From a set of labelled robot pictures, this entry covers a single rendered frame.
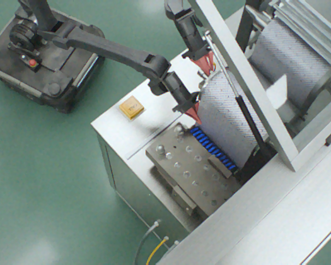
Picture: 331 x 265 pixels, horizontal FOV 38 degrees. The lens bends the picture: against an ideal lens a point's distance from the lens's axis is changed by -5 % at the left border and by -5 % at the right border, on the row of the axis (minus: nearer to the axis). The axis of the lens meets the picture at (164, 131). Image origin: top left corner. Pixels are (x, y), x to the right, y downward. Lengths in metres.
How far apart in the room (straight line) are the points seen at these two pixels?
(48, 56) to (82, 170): 0.67
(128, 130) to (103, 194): 0.92
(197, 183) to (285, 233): 0.52
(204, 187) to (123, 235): 1.08
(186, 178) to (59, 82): 1.23
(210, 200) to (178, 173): 0.14
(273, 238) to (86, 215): 1.62
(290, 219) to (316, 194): 0.10
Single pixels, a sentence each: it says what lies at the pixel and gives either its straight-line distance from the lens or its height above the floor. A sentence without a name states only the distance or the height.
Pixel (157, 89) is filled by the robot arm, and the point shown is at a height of 1.11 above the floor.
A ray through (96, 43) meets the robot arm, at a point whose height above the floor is 1.19.
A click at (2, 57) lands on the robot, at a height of 0.24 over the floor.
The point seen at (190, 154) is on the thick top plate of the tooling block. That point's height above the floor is 1.03.
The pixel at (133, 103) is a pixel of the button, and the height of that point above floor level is 0.92.
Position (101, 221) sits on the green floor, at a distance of 2.72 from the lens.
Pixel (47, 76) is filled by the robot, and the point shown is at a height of 0.24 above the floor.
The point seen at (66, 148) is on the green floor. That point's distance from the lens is 2.86.
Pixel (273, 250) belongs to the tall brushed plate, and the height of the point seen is 1.44.
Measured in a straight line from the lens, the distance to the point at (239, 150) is 1.62.
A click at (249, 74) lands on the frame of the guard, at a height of 1.80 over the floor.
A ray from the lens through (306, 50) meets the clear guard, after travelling 1.10.
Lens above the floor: 2.66
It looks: 68 degrees down
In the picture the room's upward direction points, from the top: 5 degrees clockwise
